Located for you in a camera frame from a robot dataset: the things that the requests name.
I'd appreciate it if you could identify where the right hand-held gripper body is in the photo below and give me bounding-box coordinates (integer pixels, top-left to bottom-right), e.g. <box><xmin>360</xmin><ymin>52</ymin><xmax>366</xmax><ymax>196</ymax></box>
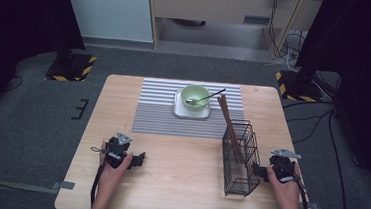
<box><xmin>266</xmin><ymin>147</ymin><xmax>304</xmax><ymax>186</ymax></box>

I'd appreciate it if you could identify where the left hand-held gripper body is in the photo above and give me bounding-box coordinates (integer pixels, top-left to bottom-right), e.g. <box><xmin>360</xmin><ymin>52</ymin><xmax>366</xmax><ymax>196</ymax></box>
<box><xmin>102</xmin><ymin>130</ymin><xmax>136</xmax><ymax>172</ymax></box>

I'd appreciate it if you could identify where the black wire cutlery basket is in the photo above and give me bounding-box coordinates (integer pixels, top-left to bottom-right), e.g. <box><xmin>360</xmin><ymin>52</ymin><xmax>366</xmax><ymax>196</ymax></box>
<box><xmin>216</xmin><ymin>118</ymin><xmax>267</xmax><ymax>200</ymax></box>

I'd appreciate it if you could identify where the brown wooden chopstick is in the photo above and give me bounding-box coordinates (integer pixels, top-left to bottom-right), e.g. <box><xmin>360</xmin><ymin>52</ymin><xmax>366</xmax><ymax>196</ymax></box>
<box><xmin>211</xmin><ymin>95</ymin><xmax>249</xmax><ymax>165</ymax></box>
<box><xmin>215</xmin><ymin>93</ymin><xmax>252</xmax><ymax>164</ymax></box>

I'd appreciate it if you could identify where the white square tray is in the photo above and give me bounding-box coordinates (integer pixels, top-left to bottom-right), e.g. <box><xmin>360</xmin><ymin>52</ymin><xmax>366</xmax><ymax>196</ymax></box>
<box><xmin>171</xmin><ymin>88</ymin><xmax>214</xmax><ymax>122</ymax></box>

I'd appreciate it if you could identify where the person's left hand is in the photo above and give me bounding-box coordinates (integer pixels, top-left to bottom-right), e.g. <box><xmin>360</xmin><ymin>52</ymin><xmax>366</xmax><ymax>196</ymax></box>
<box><xmin>97</xmin><ymin>140</ymin><xmax>135</xmax><ymax>192</ymax></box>

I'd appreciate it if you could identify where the person's right hand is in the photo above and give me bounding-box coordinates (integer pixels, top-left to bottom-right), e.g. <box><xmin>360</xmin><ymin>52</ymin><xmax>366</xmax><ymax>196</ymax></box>
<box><xmin>263</xmin><ymin>160</ymin><xmax>305</xmax><ymax>209</ymax></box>

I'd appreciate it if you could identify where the grey striped placemat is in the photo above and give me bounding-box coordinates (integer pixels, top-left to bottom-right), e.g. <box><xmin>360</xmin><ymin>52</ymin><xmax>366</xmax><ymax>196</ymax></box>
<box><xmin>130</xmin><ymin>76</ymin><xmax>249</xmax><ymax>143</ymax></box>

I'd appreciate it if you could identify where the grey tape strip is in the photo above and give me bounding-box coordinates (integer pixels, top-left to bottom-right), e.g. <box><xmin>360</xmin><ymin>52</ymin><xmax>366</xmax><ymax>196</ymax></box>
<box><xmin>299</xmin><ymin>200</ymin><xmax>321</xmax><ymax>209</ymax></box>
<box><xmin>50</xmin><ymin>179</ymin><xmax>77</xmax><ymax>192</ymax></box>

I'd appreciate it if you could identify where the black stand base with hazard stripes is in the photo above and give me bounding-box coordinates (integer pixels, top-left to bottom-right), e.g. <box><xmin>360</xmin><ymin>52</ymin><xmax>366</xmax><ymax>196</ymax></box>
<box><xmin>272</xmin><ymin>68</ymin><xmax>326</xmax><ymax>104</ymax></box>
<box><xmin>44</xmin><ymin>50</ymin><xmax>98</xmax><ymax>85</ymax></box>

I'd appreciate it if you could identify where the light green bowl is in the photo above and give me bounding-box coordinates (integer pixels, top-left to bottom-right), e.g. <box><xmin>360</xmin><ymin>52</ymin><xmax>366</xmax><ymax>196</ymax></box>
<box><xmin>178</xmin><ymin>82</ymin><xmax>213</xmax><ymax>113</ymax></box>

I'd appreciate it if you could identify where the dark curtain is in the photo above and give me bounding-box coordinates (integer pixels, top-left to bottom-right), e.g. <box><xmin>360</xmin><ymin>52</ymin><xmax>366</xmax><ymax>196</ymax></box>
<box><xmin>284</xmin><ymin>0</ymin><xmax>371</xmax><ymax>201</ymax></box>
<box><xmin>0</xmin><ymin>0</ymin><xmax>90</xmax><ymax>134</ymax></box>

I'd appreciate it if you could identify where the white partition panel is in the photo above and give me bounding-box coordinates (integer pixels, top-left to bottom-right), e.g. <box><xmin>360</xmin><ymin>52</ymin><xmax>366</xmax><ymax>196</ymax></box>
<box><xmin>57</xmin><ymin>0</ymin><xmax>158</xmax><ymax>45</ymax></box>

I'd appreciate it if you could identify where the light wooden cabinet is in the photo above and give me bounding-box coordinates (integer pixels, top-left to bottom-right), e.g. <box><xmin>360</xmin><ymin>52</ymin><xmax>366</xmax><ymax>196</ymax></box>
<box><xmin>143</xmin><ymin>0</ymin><xmax>327</xmax><ymax>64</ymax></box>

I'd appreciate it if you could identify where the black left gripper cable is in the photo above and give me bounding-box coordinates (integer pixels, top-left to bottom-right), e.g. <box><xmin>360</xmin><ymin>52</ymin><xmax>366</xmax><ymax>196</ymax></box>
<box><xmin>88</xmin><ymin>161</ymin><xmax>107</xmax><ymax>209</ymax></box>

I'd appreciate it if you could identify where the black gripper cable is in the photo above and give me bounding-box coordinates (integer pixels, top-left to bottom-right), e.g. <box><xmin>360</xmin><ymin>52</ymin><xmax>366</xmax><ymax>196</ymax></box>
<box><xmin>88</xmin><ymin>161</ymin><xmax>107</xmax><ymax>209</ymax></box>
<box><xmin>294</xmin><ymin>178</ymin><xmax>313</xmax><ymax>209</ymax></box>

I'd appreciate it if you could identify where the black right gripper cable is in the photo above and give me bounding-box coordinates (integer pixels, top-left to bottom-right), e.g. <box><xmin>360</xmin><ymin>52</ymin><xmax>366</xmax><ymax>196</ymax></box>
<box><xmin>294</xmin><ymin>178</ymin><xmax>313</xmax><ymax>209</ymax></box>

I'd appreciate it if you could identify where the metal spoon with black handle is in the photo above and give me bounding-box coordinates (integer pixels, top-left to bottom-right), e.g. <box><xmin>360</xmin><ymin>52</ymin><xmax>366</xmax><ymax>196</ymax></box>
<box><xmin>184</xmin><ymin>85</ymin><xmax>228</xmax><ymax>109</ymax></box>

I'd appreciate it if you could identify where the thin black floor cable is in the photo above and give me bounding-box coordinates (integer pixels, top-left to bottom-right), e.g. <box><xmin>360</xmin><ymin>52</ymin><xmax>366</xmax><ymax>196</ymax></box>
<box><xmin>3</xmin><ymin>73</ymin><xmax>24</xmax><ymax>94</ymax></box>

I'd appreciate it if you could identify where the bundle of hanging cables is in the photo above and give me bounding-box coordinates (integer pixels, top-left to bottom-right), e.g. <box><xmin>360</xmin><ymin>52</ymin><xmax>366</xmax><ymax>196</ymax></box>
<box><xmin>264</xmin><ymin>0</ymin><xmax>312</xmax><ymax>71</ymax></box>

